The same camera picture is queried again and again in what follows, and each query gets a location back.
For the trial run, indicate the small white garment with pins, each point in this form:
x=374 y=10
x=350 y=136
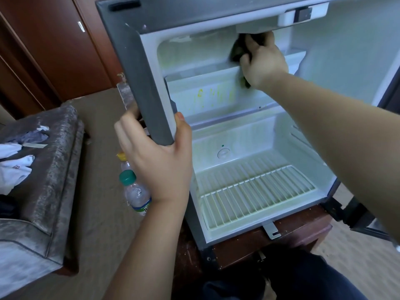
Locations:
x=9 y=150

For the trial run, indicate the dark grey cloth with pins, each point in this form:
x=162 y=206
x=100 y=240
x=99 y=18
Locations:
x=239 y=50

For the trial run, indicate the orange soda bottle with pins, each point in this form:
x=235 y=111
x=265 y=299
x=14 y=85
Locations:
x=123 y=160

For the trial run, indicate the person's left forearm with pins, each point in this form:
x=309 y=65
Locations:
x=144 y=259

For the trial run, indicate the fridge door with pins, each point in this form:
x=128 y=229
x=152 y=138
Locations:
x=369 y=221

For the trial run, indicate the dark red wooden stand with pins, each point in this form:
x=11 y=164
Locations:
x=281 y=237

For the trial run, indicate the large white garment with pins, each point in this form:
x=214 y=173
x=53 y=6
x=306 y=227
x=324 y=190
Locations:
x=14 y=171

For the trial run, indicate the person's dark trousers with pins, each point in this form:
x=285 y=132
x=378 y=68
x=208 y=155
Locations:
x=300 y=275

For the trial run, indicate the grey velvet sofa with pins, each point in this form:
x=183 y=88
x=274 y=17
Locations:
x=44 y=203

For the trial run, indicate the grey upholstered bench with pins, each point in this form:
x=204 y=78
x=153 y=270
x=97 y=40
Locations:
x=124 y=93

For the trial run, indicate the grey garment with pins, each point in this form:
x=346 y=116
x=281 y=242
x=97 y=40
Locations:
x=31 y=135

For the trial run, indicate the paper slip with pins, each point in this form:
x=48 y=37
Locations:
x=34 y=145

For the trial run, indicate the green cap water bottle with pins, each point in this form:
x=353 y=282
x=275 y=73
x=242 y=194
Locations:
x=134 y=193

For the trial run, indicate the person's right forearm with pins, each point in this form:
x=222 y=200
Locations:
x=344 y=134

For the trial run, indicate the person's left hand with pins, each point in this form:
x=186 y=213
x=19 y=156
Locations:
x=159 y=162

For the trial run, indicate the person's right hand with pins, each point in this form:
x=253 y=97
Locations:
x=262 y=59

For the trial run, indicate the grey mini fridge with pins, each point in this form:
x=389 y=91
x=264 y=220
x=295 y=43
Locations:
x=137 y=59

